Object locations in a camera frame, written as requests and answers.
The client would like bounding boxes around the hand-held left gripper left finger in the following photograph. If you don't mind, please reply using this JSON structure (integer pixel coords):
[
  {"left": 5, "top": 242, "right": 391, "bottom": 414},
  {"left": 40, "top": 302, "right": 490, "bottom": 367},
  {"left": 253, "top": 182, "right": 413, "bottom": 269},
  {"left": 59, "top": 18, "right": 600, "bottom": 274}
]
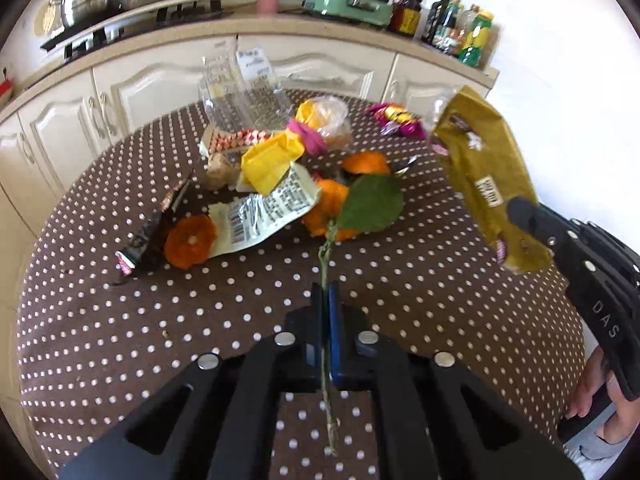
[{"left": 57, "top": 282, "right": 328, "bottom": 480}]

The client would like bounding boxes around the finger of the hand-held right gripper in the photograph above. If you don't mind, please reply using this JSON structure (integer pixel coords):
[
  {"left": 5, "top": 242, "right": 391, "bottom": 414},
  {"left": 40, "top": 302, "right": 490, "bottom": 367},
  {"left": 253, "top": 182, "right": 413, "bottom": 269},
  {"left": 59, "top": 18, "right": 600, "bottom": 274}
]
[
  {"left": 570, "top": 219, "right": 640, "bottom": 311},
  {"left": 506, "top": 197, "right": 640, "bottom": 401}
]

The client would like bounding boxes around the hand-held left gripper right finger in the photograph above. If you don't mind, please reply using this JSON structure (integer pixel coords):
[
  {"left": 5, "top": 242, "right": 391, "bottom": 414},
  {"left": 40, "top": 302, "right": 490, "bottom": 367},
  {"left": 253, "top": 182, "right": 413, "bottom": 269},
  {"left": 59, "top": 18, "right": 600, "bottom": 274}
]
[{"left": 327, "top": 282, "right": 586, "bottom": 480}]

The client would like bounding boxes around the olive gold snack bag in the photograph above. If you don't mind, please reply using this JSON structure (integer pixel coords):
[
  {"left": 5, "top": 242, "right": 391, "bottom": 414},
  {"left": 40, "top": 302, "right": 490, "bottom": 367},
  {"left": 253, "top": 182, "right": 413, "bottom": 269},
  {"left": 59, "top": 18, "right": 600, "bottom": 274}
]
[{"left": 431, "top": 85, "right": 553, "bottom": 275}]

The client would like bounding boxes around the green leaf with stem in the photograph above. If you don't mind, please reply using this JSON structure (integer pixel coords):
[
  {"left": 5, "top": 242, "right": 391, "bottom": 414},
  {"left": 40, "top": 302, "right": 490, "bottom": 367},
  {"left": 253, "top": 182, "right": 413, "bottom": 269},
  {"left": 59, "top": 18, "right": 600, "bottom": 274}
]
[{"left": 318, "top": 174, "right": 405, "bottom": 457}]

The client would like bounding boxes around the person's right hand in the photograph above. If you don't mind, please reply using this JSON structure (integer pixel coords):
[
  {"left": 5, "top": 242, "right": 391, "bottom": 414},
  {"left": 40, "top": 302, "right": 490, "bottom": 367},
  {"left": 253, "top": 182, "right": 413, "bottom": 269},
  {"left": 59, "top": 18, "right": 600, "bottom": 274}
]
[{"left": 565, "top": 346, "right": 640, "bottom": 443}]

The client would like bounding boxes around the white barcode wrapper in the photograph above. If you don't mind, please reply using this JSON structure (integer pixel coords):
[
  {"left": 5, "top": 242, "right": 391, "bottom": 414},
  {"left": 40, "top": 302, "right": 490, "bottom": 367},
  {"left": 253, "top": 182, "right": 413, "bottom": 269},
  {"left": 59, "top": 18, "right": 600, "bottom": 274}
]
[{"left": 206, "top": 162, "right": 322, "bottom": 260}]

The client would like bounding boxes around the orange peel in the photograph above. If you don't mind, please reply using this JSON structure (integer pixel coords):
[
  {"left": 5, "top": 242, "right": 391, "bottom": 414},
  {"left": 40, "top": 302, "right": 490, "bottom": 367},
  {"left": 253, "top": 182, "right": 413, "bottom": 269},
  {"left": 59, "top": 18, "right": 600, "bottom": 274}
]
[
  {"left": 164, "top": 215, "right": 218, "bottom": 268},
  {"left": 302, "top": 179, "right": 361, "bottom": 242},
  {"left": 341, "top": 151, "right": 391, "bottom": 177}
]

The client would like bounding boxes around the cream cabinet door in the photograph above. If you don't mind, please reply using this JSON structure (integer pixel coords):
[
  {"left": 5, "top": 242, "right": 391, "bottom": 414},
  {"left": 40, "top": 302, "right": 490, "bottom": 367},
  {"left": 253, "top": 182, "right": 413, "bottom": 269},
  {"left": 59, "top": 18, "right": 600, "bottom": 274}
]
[
  {"left": 385, "top": 55, "right": 493, "bottom": 106},
  {"left": 0, "top": 115, "right": 56, "bottom": 241},
  {"left": 92, "top": 50, "right": 238, "bottom": 136},
  {"left": 17, "top": 92, "right": 121, "bottom": 196}
]

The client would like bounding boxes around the magenta yellow candy wrapper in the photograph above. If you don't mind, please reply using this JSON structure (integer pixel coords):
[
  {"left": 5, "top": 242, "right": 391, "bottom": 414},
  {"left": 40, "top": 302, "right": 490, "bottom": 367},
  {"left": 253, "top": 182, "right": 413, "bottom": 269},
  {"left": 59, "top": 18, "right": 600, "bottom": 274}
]
[{"left": 367, "top": 102, "right": 427, "bottom": 140}]

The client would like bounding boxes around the green yellow bottle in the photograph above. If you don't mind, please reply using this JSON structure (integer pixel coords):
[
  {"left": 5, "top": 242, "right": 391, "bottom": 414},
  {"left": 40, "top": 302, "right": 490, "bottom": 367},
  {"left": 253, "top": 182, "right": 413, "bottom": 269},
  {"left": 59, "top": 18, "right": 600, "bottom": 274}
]
[{"left": 459, "top": 10, "right": 496, "bottom": 68}]

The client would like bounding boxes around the person's grey clothing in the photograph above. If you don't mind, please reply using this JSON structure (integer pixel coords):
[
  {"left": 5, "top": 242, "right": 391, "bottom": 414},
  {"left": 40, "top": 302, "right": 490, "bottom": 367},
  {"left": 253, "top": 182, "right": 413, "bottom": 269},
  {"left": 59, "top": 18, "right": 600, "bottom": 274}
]
[{"left": 565, "top": 422, "right": 632, "bottom": 461}]

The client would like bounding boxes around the dark brown wrapper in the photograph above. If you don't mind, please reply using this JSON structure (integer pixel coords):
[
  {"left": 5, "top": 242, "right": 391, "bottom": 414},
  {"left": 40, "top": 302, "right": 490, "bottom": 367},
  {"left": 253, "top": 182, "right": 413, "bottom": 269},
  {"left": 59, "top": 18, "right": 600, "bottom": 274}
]
[{"left": 116, "top": 180, "right": 193, "bottom": 281}]

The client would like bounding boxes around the pink yellow crumpled wrapper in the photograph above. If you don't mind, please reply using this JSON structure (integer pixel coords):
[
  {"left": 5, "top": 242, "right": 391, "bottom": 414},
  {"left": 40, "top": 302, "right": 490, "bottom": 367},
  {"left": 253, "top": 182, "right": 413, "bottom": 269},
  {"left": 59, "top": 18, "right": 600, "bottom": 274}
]
[{"left": 287, "top": 101, "right": 331, "bottom": 157}]

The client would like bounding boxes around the clear bottle with orange label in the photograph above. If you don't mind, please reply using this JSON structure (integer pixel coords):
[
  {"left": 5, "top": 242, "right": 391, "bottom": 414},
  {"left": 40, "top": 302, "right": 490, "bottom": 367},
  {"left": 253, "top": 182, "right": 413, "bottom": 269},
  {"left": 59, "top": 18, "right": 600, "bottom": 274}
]
[{"left": 452, "top": 4, "right": 481, "bottom": 56}]

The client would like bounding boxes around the green label bottle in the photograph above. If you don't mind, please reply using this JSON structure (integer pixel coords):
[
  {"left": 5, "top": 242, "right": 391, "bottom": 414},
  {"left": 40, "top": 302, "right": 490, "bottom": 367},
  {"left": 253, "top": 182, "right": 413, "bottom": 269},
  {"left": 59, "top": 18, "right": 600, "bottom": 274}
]
[{"left": 440, "top": 0, "right": 466, "bottom": 53}]

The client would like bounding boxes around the red white checkered wrapper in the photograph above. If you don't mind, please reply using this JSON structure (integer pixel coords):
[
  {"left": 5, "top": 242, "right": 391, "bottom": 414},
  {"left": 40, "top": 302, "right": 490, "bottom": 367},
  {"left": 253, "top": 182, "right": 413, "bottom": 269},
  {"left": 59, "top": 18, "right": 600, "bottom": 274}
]
[{"left": 200, "top": 127, "right": 286, "bottom": 158}]

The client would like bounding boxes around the clear wrapper with orange bits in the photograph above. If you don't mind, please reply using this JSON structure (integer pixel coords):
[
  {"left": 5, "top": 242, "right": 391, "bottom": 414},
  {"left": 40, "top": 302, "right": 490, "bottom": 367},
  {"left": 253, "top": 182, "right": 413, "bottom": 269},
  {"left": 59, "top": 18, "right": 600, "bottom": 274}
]
[{"left": 312, "top": 96, "right": 353, "bottom": 151}]

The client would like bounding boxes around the slim dark bottle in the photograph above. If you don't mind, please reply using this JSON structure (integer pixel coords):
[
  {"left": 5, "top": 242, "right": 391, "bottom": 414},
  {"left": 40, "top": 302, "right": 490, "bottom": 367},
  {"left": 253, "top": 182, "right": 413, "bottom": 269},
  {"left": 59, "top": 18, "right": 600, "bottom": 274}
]
[{"left": 421, "top": 0, "right": 453, "bottom": 46}]

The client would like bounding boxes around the large dark sauce bottle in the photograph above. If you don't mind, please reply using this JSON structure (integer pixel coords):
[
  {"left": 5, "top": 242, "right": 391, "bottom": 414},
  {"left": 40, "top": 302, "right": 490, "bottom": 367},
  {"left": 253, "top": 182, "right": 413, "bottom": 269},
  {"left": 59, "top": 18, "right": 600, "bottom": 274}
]
[{"left": 389, "top": 0, "right": 425, "bottom": 40}]

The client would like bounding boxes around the clear plastic bag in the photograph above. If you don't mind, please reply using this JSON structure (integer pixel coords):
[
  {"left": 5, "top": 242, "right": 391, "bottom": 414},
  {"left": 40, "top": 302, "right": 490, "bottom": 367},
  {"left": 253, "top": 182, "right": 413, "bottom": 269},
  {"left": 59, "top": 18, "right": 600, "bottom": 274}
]
[{"left": 199, "top": 46, "right": 293, "bottom": 131}]

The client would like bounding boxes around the cream cabinet drawer front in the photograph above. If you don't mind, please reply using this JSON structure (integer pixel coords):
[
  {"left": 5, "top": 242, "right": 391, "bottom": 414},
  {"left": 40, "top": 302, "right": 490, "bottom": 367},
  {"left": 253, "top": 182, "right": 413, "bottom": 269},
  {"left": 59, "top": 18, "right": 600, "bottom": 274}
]
[{"left": 237, "top": 35, "right": 398, "bottom": 98}]

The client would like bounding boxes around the beige kitchen countertop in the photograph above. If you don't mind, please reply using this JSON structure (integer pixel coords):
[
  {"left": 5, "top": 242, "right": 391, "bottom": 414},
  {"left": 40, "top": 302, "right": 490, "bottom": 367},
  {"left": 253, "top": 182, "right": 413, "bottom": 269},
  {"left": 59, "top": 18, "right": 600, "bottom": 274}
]
[{"left": 0, "top": 7, "right": 501, "bottom": 121}]

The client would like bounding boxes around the black gas stove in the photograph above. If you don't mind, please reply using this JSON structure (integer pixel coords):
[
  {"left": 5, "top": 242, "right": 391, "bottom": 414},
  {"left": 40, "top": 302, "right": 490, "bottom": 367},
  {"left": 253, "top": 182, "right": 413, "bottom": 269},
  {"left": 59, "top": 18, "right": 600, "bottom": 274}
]
[{"left": 40, "top": 0, "right": 235, "bottom": 63}]

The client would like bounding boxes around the pale yellow round wall hanging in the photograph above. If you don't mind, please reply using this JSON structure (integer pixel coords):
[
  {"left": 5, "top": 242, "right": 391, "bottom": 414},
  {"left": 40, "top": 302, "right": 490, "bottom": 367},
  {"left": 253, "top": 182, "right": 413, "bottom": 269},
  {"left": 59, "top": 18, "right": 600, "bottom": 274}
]
[{"left": 34, "top": 0, "right": 63, "bottom": 36}]

